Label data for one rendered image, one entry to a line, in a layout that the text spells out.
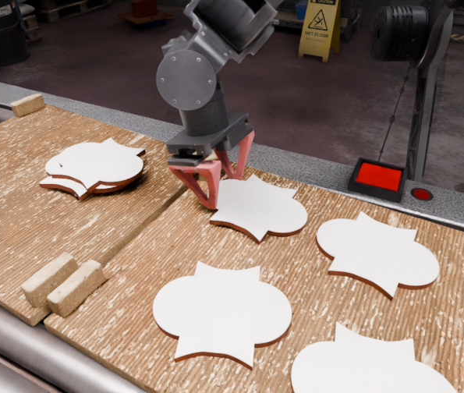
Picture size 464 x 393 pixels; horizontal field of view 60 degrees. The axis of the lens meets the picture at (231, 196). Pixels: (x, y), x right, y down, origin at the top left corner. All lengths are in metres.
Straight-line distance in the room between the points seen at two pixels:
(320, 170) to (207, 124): 0.25
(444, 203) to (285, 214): 0.25
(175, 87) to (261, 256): 0.21
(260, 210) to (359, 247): 0.13
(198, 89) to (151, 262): 0.20
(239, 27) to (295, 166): 0.29
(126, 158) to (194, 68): 0.26
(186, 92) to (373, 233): 0.28
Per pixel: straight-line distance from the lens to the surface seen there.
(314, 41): 4.03
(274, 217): 0.51
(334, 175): 0.65
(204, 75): 0.39
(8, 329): 0.48
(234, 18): 0.45
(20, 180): 0.66
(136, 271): 0.47
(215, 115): 0.48
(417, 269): 0.49
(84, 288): 0.44
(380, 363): 0.40
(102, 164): 0.60
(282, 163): 0.67
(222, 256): 0.47
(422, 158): 1.57
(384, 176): 0.65
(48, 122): 0.82
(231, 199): 0.53
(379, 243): 0.50
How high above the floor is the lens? 1.27
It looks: 37 degrees down
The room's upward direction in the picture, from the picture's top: straight up
